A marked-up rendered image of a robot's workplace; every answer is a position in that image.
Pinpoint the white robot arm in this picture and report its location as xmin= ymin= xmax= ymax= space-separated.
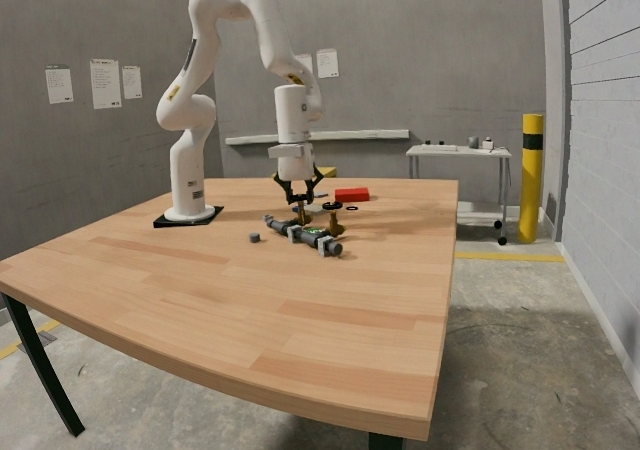
xmin=157 ymin=0 xmax=324 ymax=222

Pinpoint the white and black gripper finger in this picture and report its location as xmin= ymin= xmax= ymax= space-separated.
xmin=273 ymin=172 xmax=294 ymax=205
xmin=304 ymin=165 xmax=324 ymax=205

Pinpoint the red rectangular block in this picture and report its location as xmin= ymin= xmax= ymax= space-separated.
xmin=335 ymin=188 xmax=369 ymax=203

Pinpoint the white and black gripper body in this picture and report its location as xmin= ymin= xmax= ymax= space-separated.
xmin=278 ymin=141 xmax=317 ymax=181

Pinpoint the dark grey pipe with metal clamp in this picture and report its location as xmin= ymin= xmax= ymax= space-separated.
xmin=267 ymin=194 xmax=346 ymax=257

